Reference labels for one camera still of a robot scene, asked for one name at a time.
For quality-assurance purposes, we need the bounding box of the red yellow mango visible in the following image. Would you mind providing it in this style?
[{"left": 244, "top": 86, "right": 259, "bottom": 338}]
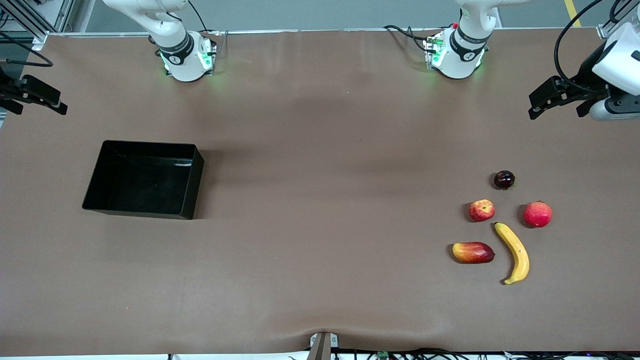
[{"left": 452, "top": 241, "right": 496, "bottom": 265}]

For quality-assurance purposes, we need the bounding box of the black plastic box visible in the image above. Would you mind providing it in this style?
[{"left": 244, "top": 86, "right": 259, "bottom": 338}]
[{"left": 81, "top": 140, "right": 205, "bottom": 221}]

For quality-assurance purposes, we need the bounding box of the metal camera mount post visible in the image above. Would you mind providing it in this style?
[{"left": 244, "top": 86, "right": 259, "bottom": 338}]
[{"left": 307, "top": 331, "right": 340, "bottom": 360}]

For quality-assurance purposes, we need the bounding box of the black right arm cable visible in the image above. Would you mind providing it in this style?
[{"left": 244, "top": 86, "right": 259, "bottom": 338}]
[{"left": 0, "top": 32, "right": 54, "bottom": 68}]

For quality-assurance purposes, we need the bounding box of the dark purple plum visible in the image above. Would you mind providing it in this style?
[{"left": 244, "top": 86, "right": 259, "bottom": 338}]
[{"left": 494, "top": 170, "right": 516, "bottom": 191}]

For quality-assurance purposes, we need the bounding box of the yellow banana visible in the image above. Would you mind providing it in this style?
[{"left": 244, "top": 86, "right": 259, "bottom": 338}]
[{"left": 493, "top": 222, "right": 530, "bottom": 286}]

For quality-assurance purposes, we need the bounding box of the aluminium profile frame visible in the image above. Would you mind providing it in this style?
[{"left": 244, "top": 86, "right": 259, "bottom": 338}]
[{"left": 0, "top": 0, "right": 76, "bottom": 48}]

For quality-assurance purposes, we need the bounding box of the black cable bundle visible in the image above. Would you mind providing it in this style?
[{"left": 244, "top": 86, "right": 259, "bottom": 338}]
[{"left": 285, "top": 347, "right": 640, "bottom": 360}]

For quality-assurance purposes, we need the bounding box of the red yellow apple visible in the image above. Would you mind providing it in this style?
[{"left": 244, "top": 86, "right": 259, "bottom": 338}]
[{"left": 468, "top": 199, "right": 496, "bottom": 223}]

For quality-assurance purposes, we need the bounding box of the round red peach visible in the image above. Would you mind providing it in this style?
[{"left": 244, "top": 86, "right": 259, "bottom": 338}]
[{"left": 523, "top": 200, "right": 553, "bottom": 229}]

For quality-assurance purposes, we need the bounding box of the black base cable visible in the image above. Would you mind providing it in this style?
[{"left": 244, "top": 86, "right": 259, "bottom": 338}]
[
  {"left": 187, "top": 0, "right": 210, "bottom": 33},
  {"left": 383, "top": 24, "right": 432, "bottom": 53}
]

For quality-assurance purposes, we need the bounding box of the black left base cable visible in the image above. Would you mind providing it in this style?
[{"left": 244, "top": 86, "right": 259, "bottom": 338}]
[{"left": 383, "top": 24, "right": 432, "bottom": 53}]

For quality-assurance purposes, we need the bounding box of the black right base cable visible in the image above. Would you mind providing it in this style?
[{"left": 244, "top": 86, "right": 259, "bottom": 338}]
[{"left": 187, "top": 0, "right": 210, "bottom": 33}]

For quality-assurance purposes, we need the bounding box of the brown table cover mat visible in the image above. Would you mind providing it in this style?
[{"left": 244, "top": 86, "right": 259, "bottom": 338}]
[{"left": 0, "top": 27, "right": 640, "bottom": 357}]

